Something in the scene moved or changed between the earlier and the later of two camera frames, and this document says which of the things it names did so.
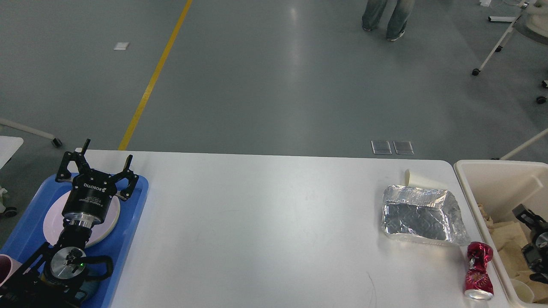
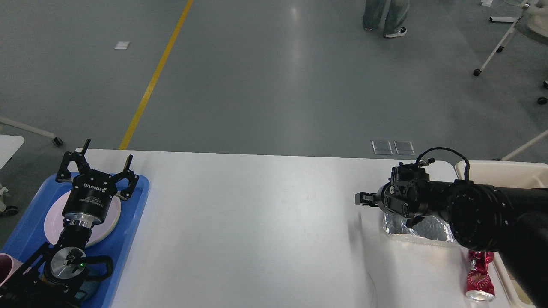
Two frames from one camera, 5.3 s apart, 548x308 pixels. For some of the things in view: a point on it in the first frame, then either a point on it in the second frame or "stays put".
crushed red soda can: x=478 y=285 stays put
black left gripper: x=89 y=201 stays put
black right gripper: x=536 y=253 -> x=406 y=194
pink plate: x=53 y=221 stays put
